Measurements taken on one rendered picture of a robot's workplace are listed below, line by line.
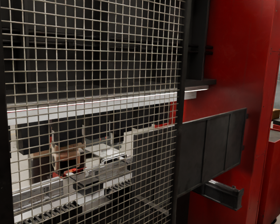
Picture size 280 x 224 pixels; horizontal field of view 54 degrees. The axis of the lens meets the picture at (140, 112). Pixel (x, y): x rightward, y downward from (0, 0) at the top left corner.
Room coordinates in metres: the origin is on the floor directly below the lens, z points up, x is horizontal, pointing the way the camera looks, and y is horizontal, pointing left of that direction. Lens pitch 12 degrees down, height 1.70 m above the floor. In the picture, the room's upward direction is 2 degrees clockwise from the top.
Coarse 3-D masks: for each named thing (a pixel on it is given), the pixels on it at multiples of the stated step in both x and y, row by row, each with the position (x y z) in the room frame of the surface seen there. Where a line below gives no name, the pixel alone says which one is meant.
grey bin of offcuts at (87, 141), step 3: (102, 138) 4.28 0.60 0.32; (108, 138) 4.33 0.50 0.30; (87, 141) 4.14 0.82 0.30; (90, 141) 4.17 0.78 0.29; (93, 141) 4.20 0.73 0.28; (96, 141) 4.23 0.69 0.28; (105, 141) 4.31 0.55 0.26; (108, 141) 4.33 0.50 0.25; (90, 144) 4.16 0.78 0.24; (93, 144) 4.19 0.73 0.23; (96, 144) 4.21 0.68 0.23; (108, 144) 4.33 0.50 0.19; (111, 144) 4.36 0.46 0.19; (114, 147) 4.37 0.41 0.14; (117, 147) 4.40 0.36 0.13; (120, 147) 4.43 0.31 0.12
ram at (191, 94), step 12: (156, 96) 1.98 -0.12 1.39; (168, 96) 2.08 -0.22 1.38; (192, 96) 2.30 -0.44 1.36; (36, 108) 1.34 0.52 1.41; (60, 108) 1.44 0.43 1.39; (72, 108) 1.49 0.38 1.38; (96, 108) 1.60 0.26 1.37; (108, 108) 1.67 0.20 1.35; (12, 120) 1.26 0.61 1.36; (24, 120) 1.30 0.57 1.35; (36, 120) 1.34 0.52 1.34
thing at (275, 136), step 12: (276, 132) 2.62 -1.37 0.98; (276, 144) 2.27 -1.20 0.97; (276, 156) 2.30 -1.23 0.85; (264, 168) 2.27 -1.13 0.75; (276, 168) 2.34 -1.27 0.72; (264, 180) 2.26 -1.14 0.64; (276, 180) 2.37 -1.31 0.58; (264, 192) 2.24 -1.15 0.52; (276, 192) 2.41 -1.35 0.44; (264, 204) 2.23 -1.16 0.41; (276, 204) 2.45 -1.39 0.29; (264, 216) 2.24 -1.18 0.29; (276, 216) 2.50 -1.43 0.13
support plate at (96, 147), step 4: (100, 144) 2.00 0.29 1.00; (104, 144) 2.00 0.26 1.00; (88, 148) 1.90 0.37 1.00; (96, 148) 1.91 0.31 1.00; (100, 148) 1.91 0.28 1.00; (112, 148) 1.92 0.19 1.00; (96, 152) 1.83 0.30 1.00; (100, 152) 1.83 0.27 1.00; (124, 152) 1.85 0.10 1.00; (100, 156) 1.75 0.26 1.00; (108, 156) 1.76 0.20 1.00
